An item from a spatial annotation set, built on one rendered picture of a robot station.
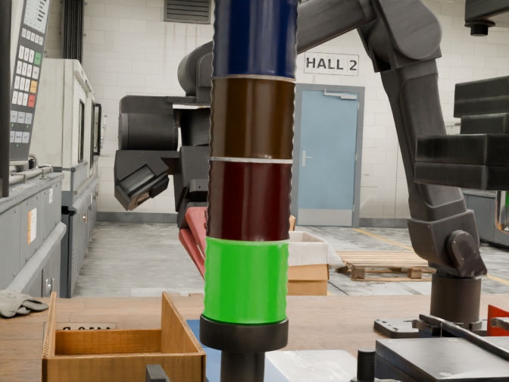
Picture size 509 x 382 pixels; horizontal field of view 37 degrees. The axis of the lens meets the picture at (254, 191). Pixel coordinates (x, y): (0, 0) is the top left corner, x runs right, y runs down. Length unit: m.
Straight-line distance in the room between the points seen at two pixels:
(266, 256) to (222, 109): 0.07
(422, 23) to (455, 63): 11.62
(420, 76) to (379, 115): 11.08
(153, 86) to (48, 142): 6.32
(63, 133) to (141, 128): 4.30
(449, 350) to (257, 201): 0.29
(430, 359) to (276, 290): 0.24
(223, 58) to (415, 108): 0.64
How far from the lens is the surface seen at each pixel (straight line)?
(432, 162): 0.56
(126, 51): 11.40
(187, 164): 0.82
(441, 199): 0.96
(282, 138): 0.32
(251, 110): 0.32
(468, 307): 0.99
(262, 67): 0.32
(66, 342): 0.82
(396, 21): 0.92
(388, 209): 12.10
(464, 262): 0.96
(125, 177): 0.82
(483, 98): 0.57
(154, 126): 0.85
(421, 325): 0.66
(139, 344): 0.83
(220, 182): 0.32
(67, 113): 5.14
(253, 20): 0.32
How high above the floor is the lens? 1.12
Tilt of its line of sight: 3 degrees down
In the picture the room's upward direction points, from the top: 2 degrees clockwise
